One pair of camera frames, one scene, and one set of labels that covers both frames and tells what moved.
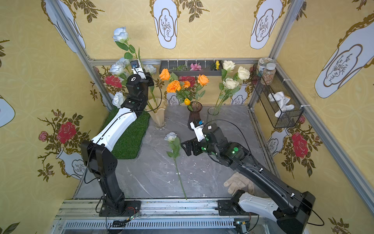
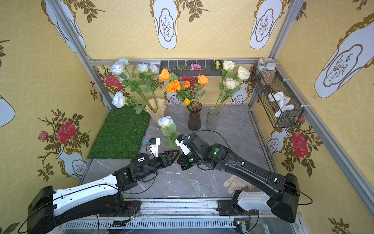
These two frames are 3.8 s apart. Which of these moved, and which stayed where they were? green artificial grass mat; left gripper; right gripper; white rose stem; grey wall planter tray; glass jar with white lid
Moved: left gripper; right gripper
Stayed: white rose stem; glass jar with white lid; green artificial grass mat; grey wall planter tray
